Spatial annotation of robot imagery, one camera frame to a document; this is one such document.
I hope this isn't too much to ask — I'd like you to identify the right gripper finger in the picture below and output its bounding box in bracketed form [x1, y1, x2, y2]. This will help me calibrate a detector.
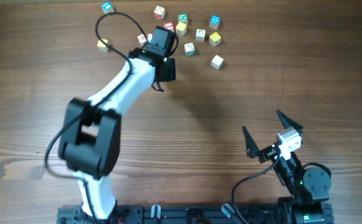
[242, 126, 260, 158]
[277, 110, 304, 134]

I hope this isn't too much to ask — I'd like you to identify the red-framed picture block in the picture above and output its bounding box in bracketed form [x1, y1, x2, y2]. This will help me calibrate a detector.
[164, 22, 174, 32]

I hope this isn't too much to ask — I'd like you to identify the white block green edge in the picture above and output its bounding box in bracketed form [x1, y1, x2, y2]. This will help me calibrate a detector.
[184, 42, 196, 56]

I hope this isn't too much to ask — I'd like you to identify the plain white block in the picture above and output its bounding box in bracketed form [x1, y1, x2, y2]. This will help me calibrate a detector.
[211, 55, 224, 70]

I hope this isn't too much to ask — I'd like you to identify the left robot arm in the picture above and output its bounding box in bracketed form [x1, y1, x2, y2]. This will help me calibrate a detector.
[57, 27, 179, 223]

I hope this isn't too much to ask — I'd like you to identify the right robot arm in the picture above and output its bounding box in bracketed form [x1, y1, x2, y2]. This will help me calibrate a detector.
[239, 110, 334, 223]

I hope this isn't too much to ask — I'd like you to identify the white block red picture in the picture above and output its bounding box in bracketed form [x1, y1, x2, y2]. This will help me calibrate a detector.
[137, 34, 148, 47]

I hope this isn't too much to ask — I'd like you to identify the yellow block centre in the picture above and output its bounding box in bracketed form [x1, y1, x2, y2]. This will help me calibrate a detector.
[176, 22, 188, 36]

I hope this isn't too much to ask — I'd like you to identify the yellow block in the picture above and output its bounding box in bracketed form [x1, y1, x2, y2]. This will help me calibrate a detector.
[176, 22, 188, 36]
[209, 32, 222, 47]
[97, 39, 110, 52]

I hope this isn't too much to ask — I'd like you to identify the red-edged block top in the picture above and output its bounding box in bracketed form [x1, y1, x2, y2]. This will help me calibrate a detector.
[153, 6, 165, 20]

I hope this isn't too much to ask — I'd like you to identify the green letter N block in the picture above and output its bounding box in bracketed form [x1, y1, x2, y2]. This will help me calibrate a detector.
[178, 13, 188, 24]

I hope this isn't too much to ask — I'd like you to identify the yellow block right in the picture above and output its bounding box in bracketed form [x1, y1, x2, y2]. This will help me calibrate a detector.
[209, 32, 222, 47]

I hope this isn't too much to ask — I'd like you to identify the yellow block left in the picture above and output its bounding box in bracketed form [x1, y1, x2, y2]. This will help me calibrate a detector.
[97, 39, 110, 52]

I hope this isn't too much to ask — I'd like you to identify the blue block top right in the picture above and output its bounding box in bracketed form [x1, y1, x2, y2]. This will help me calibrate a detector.
[209, 15, 221, 29]

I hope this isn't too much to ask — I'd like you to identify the blue letter block far left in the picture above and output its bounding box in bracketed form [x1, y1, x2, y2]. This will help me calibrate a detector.
[101, 2, 115, 14]

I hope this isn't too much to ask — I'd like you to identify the right camera cable black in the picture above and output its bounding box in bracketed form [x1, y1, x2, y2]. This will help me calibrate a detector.
[231, 160, 277, 224]

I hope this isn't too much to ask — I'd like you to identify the camera cable black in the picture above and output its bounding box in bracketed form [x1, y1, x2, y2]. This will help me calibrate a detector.
[44, 11, 150, 224]
[231, 160, 277, 224]

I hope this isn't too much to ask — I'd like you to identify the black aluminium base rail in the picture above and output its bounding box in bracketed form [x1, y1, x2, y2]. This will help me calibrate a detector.
[56, 203, 335, 224]

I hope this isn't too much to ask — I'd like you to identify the left camera cable black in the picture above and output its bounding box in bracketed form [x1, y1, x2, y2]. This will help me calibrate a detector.
[44, 11, 150, 224]

